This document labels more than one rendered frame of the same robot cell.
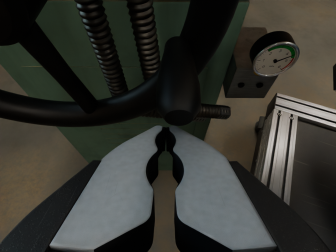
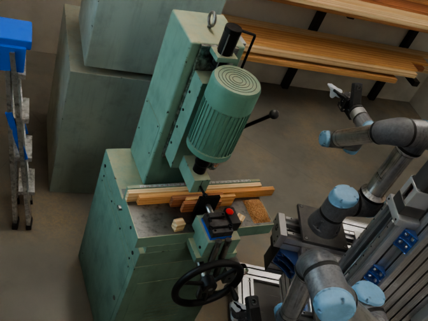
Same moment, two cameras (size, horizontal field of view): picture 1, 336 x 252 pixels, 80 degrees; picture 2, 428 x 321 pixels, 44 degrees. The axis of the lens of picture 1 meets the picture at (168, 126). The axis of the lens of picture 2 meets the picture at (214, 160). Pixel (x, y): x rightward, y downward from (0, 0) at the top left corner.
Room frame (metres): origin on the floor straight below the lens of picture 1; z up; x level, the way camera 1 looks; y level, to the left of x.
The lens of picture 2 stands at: (-0.76, 1.00, 2.39)
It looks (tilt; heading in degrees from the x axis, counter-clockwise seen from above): 39 degrees down; 322
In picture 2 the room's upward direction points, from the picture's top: 24 degrees clockwise
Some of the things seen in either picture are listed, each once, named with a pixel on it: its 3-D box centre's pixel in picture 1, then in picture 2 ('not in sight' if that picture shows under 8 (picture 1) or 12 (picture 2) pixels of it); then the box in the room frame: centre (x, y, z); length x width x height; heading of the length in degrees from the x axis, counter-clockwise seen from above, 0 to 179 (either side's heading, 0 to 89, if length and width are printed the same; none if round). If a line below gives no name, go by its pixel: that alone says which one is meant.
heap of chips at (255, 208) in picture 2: not in sight; (257, 209); (0.38, -0.19, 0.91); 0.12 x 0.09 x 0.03; 0
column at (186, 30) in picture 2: not in sight; (180, 104); (0.76, 0.11, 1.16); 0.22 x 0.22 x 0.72; 0
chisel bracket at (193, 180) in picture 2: not in sight; (193, 174); (0.49, 0.10, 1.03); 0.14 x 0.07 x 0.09; 0
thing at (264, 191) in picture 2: not in sight; (209, 195); (0.47, 0.00, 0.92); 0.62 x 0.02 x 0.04; 90
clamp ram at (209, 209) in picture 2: not in sight; (209, 209); (0.37, 0.05, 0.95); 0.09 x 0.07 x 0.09; 90
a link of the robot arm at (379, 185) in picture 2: not in sight; (389, 171); (0.30, -0.70, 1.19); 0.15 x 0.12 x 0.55; 82
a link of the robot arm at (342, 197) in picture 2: not in sight; (341, 202); (0.32, -0.57, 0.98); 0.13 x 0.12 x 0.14; 82
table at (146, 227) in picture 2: not in sight; (203, 224); (0.36, 0.05, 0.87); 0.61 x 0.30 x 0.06; 90
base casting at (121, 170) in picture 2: not in sight; (167, 200); (0.59, 0.10, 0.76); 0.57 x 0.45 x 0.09; 0
